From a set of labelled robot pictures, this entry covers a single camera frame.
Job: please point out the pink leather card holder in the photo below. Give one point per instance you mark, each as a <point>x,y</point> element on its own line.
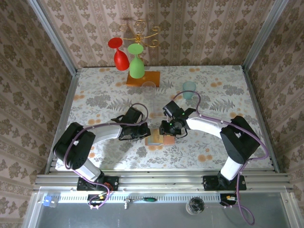
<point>169,140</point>

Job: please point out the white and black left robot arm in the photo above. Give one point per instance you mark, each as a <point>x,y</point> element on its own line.
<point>107,134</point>

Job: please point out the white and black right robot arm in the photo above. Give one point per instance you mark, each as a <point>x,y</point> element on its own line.
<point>204,124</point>

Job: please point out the teal plastic tumbler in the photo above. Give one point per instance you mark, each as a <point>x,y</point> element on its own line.
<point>189,86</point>

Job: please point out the clear drinking glass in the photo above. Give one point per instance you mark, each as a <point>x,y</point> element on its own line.
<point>149,88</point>

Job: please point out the orange wooden rack base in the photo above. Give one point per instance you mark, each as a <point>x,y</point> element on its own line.
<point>152,78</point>

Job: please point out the green wine glass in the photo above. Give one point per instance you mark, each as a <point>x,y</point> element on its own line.
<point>137,69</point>

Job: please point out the red wine glass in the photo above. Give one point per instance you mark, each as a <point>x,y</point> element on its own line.
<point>121,60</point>

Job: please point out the black connector block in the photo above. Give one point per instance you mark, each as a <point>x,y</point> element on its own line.
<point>225,198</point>
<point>95,198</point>

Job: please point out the clear glass jar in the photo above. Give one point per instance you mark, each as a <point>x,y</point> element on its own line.
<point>195,205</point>

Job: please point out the grey metal tray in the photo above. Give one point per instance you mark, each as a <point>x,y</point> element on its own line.
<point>142,218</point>

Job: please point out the blue plastic connector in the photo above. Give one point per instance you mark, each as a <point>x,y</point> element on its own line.
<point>48,201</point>

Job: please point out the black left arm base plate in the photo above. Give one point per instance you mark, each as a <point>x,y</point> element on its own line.
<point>111,183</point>

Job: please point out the aluminium front frame rail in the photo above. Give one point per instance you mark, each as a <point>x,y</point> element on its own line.
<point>161,180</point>

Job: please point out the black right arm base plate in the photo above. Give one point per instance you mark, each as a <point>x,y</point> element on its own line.
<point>210,183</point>

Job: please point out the aluminium table side rail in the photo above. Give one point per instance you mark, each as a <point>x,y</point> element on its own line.
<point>67,99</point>
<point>249,83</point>

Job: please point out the aluminium corner post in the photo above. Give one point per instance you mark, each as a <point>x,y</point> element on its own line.
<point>54,38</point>
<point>264,35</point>

